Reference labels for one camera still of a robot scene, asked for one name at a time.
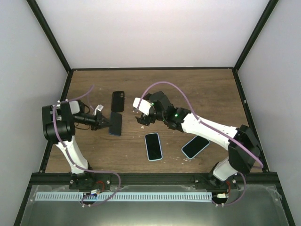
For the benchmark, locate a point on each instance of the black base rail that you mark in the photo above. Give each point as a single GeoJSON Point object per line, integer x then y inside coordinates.
{"type": "Point", "coordinates": [198, 180]}

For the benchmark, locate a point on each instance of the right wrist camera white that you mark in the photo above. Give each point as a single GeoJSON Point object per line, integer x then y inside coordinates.
{"type": "Point", "coordinates": [142, 105]}

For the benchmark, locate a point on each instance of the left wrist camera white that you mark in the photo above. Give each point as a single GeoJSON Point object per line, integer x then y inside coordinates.
{"type": "Point", "coordinates": [97, 109]}

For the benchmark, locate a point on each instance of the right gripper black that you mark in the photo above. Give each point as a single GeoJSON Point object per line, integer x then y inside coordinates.
{"type": "Point", "coordinates": [145, 120]}

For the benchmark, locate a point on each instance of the light-blue slotted cable duct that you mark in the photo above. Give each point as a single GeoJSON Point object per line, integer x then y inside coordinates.
{"type": "Point", "coordinates": [126, 196]}

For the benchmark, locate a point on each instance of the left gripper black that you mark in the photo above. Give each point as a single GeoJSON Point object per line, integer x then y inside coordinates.
{"type": "Point", "coordinates": [99, 120]}

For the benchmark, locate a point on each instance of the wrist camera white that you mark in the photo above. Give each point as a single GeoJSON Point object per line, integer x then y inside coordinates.
{"type": "Point", "coordinates": [142, 105]}
{"type": "Point", "coordinates": [97, 109]}

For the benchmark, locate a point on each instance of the black phone case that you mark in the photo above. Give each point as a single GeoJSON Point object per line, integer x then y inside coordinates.
{"type": "Point", "coordinates": [117, 101]}

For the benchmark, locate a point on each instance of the metal front plate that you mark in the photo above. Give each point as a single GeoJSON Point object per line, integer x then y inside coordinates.
{"type": "Point", "coordinates": [253, 205]}

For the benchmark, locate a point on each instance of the blue phone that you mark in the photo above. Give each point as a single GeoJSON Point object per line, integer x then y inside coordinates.
{"type": "Point", "coordinates": [116, 124]}

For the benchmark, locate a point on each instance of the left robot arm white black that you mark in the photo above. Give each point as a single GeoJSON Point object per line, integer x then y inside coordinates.
{"type": "Point", "coordinates": [59, 127]}

